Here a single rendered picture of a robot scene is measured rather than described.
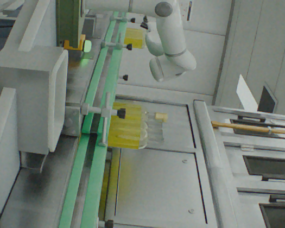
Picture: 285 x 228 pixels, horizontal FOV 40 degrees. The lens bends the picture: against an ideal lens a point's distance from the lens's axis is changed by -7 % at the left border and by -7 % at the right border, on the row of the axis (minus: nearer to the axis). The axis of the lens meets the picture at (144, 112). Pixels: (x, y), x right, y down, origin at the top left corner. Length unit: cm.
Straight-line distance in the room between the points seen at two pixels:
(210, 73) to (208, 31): 81
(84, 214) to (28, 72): 35
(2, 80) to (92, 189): 35
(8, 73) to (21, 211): 31
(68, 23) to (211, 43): 620
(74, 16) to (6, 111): 50
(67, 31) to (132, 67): 617
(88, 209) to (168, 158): 60
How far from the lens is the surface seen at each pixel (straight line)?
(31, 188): 99
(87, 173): 109
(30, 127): 98
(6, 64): 95
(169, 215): 124
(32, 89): 94
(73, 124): 117
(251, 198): 147
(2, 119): 89
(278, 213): 146
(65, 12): 130
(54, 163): 108
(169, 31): 140
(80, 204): 98
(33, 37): 107
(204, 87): 771
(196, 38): 736
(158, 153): 152
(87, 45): 152
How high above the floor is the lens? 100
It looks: 3 degrees up
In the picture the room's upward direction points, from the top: 97 degrees clockwise
